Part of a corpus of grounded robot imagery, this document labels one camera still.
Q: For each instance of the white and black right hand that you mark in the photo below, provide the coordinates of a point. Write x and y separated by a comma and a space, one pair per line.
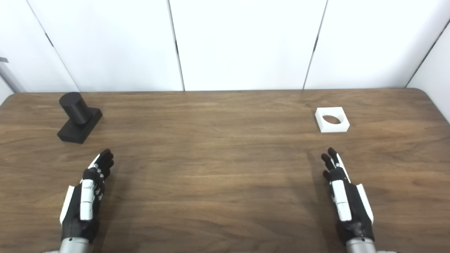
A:
346, 203

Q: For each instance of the white and black left hand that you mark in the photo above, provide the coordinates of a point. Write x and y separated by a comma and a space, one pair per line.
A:
87, 196

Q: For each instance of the white square piece with hole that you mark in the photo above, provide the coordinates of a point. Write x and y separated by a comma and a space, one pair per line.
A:
320, 119

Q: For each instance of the black peg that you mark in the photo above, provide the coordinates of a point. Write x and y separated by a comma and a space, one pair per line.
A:
75, 109

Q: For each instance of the grey wall corner post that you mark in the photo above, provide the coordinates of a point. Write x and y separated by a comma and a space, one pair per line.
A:
8, 77

